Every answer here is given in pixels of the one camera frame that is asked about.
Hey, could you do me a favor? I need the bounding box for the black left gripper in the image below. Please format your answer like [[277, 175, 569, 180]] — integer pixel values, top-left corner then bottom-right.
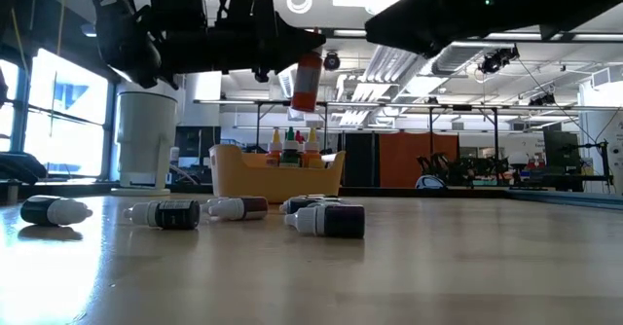
[[144, 0, 327, 85]]

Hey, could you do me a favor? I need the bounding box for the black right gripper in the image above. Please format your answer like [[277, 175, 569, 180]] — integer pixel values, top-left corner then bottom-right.
[[364, 0, 476, 59]]

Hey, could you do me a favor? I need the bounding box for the large orange food coloring bottle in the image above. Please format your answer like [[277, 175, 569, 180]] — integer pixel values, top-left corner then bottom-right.
[[290, 50, 324, 114]]

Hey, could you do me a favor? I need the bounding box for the large green food coloring bottle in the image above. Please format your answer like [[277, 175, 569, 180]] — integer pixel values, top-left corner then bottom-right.
[[280, 126, 302, 168]]

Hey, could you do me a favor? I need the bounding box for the large yellow food coloring bottle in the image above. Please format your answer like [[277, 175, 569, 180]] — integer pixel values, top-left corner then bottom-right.
[[301, 126, 325, 169], [266, 127, 284, 167]]

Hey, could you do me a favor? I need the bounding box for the yellow plastic bin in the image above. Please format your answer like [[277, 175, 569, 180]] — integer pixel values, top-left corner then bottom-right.
[[208, 143, 347, 204]]

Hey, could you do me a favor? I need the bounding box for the small black food coloring bottle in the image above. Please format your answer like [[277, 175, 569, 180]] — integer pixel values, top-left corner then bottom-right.
[[19, 195, 93, 228]]

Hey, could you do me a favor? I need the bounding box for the black metal rack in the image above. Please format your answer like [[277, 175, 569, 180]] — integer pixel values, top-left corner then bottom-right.
[[194, 98, 500, 189]]

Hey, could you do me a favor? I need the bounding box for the black partition panel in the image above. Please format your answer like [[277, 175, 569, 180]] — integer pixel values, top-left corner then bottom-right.
[[343, 132, 382, 188]]

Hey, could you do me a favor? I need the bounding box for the orange partition panel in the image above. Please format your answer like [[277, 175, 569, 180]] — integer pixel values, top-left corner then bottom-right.
[[379, 132, 460, 189]]

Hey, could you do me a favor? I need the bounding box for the white blue ball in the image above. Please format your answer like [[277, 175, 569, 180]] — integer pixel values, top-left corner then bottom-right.
[[415, 174, 447, 191]]

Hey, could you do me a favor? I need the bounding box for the white globe lamp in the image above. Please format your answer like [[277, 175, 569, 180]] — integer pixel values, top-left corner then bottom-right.
[[507, 151, 531, 171]]

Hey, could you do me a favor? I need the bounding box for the black computer monitor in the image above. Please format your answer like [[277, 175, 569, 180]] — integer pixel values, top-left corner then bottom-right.
[[543, 129, 581, 168]]

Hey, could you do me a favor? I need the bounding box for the white coiled cable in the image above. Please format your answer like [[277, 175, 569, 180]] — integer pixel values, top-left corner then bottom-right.
[[285, 0, 314, 16]]

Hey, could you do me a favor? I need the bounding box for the black ceiling camera rig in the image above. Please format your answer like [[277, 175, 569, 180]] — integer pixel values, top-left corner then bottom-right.
[[478, 45, 521, 76]]

